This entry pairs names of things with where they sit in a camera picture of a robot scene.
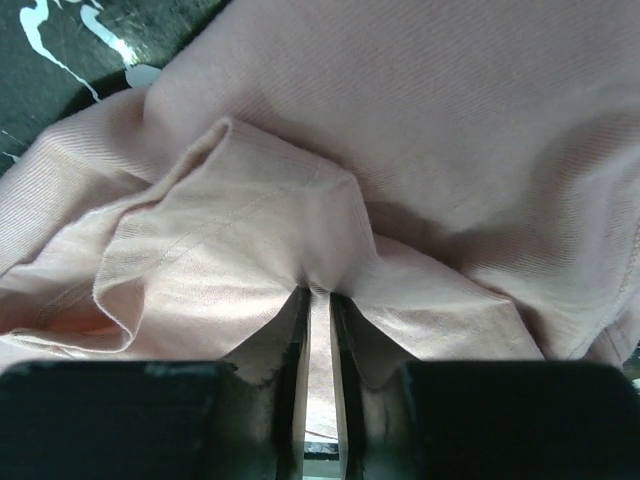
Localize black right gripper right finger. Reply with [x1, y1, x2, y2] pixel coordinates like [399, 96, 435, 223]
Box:
[330, 295, 639, 479]

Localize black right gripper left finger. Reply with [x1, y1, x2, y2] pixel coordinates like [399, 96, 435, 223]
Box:
[1, 288, 310, 479]

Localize pink printed t-shirt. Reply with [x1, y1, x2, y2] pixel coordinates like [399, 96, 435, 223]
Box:
[1, 1, 639, 441]

